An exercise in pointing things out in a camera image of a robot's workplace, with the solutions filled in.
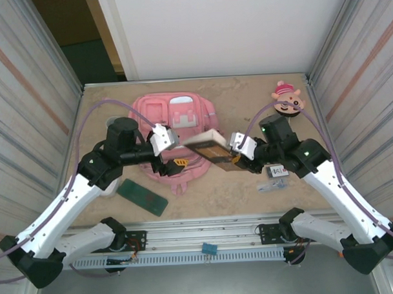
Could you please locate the brown hardcover book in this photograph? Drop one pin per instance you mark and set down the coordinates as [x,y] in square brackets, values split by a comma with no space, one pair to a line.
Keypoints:
[212,151]

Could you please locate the clear plastic pen pack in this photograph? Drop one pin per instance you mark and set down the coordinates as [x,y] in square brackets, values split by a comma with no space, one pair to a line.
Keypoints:
[272,185]

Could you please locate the dark green pencil case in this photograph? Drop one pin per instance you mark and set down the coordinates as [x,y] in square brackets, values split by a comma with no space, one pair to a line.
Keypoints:
[143,197]

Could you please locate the pink student backpack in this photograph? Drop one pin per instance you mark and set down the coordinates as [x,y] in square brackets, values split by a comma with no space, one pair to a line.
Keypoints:
[156,109]

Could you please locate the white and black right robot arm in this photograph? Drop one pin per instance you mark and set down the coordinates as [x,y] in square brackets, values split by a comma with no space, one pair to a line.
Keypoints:
[327,194]

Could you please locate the white round plastic container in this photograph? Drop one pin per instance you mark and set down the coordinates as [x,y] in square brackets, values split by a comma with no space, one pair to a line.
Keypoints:
[110,192]

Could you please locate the plush doll head toy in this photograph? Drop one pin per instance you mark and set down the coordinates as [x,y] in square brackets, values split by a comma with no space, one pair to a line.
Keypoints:
[290,97]

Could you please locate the blue binder clip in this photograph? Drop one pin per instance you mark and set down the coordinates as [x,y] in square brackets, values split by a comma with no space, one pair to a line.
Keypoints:
[209,248]

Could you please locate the grey metal lower shelf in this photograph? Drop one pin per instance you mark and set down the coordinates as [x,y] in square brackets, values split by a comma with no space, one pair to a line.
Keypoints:
[204,282]

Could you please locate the aluminium mounting rail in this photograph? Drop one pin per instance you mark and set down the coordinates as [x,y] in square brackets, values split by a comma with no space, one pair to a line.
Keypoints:
[202,230]

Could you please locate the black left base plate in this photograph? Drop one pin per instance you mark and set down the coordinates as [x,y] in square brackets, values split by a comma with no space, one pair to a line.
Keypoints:
[136,234]

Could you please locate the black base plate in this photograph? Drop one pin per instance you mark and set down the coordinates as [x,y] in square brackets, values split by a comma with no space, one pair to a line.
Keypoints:
[136,234]
[267,230]

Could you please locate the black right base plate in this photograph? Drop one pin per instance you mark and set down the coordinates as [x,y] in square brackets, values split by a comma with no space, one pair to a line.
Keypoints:
[267,230]

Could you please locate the tan door frame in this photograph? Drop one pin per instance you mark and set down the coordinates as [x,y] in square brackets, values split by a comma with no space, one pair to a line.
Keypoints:
[103,31]

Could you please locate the aluminium enclosure post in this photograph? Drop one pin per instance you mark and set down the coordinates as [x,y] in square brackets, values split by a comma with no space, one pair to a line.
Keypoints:
[50,42]
[336,32]

